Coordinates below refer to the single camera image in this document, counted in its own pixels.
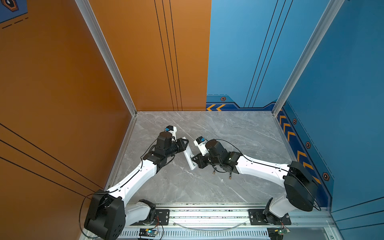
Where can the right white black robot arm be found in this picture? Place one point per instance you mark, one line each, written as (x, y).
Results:
(299, 185)

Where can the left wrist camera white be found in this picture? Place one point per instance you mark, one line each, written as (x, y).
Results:
(172, 130)

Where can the right aluminium corner post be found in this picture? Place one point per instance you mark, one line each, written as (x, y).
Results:
(318, 34)

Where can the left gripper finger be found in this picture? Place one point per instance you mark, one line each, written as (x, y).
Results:
(184, 141)
(185, 149)

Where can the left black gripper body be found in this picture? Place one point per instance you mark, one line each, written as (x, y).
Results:
(180, 149)

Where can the left aluminium corner post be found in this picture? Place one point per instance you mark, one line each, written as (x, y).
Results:
(101, 42)

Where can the small circuit board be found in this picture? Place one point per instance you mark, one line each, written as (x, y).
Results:
(277, 233)
(148, 234)

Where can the right small circuit board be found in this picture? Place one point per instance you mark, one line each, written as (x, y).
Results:
(277, 233)

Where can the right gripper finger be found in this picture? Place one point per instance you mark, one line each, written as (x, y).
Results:
(198, 157)
(198, 163)

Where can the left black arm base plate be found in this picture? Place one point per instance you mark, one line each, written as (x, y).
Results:
(162, 215)

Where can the aluminium mounting rail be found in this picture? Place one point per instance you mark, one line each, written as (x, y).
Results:
(225, 216)

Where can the white remote control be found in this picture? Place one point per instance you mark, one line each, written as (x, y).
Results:
(189, 160)

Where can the aluminium corner post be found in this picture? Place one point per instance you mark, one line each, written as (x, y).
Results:
(318, 34)
(101, 42)

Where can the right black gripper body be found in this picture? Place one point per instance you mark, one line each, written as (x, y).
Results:
(207, 158)

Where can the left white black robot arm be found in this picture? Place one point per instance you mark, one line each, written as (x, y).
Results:
(108, 212)

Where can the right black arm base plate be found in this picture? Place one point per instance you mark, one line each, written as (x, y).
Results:
(258, 218)

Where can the left small circuit board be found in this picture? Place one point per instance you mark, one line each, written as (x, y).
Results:
(148, 234)

